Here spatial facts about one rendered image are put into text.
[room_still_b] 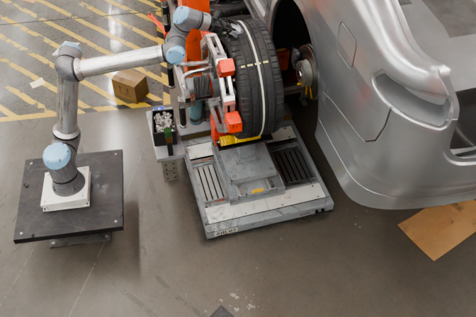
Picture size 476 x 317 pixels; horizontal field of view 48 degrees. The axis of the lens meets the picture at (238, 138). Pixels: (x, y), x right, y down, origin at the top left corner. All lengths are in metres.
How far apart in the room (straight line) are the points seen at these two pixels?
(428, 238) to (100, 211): 1.98
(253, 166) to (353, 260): 0.83
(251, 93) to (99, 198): 1.14
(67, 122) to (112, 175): 0.47
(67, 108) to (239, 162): 1.11
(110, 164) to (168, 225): 0.52
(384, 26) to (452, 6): 1.45
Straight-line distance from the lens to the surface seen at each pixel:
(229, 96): 2.78
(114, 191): 3.31
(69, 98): 3.03
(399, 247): 3.50
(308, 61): 3.11
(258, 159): 3.48
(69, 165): 3.15
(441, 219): 3.69
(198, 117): 3.30
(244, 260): 3.31
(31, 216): 3.33
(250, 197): 3.41
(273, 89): 2.79
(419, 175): 2.36
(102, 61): 2.71
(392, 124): 2.19
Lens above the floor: 2.84
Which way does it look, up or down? 46 degrees down
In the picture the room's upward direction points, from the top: straight up
